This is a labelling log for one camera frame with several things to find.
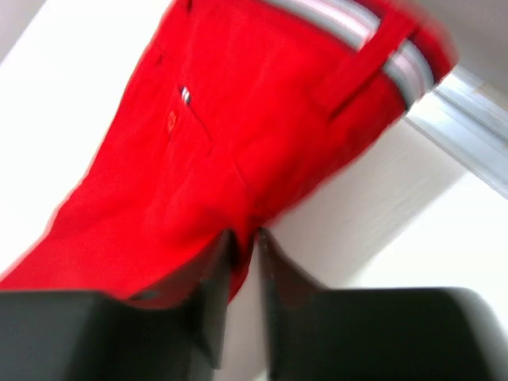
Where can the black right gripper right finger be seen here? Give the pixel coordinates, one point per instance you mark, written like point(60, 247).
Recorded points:
point(419, 333)

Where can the red trousers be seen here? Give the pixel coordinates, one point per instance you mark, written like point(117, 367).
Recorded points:
point(235, 112)

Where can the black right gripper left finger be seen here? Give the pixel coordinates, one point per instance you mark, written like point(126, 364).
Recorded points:
point(173, 330)

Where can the aluminium table edge rail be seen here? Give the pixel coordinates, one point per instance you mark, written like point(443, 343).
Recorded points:
point(467, 117)

